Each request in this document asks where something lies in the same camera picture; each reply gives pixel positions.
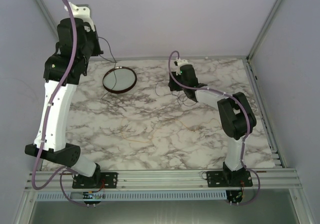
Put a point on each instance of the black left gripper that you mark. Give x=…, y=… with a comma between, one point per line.
x=94, y=35

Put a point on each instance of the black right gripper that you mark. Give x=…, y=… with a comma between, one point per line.
x=173, y=86

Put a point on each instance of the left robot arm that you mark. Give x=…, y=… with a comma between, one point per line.
x=62, y=75

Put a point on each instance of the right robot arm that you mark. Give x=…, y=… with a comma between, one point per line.
x=236, y=117

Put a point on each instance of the round brown-rimmed white dish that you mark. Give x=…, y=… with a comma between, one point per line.
x=119, y=80

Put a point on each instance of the right controller board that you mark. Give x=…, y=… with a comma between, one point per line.
x=235, y=197

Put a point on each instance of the controller board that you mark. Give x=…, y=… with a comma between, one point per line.
x=235, y=197
x=92, y=199

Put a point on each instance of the left controller board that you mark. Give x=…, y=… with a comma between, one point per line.
x=92, y=199

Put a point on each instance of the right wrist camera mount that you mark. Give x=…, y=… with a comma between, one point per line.
x=180, y=62

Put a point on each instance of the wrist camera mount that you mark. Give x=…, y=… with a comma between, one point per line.
x=180, y=62
x=83, y=12

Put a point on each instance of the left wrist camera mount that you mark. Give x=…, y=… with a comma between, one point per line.
x=83, y=12

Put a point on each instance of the aluminium back frame rail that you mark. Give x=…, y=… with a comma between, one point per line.
x=186, y=57

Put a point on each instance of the aluminium frame rail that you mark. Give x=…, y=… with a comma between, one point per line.
x=186, y=57
x=263, y=113

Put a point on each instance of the left aluminium frame post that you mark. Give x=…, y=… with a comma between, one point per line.
x=48, y=17

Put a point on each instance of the aluminium frame post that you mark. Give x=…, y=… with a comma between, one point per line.
x=48, y=17
x=265, y=28

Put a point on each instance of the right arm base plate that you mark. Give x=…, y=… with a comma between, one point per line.
x=240, y=178

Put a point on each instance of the right aluminium frame rail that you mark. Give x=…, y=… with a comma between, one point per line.
x=263, y=113

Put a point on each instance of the right aluminium frame post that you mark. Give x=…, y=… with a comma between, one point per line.
x=265, y=28

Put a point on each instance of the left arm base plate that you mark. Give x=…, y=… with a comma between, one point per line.
x=107, y=179

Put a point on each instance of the front aluminium rail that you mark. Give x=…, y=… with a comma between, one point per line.
x=274, y=178

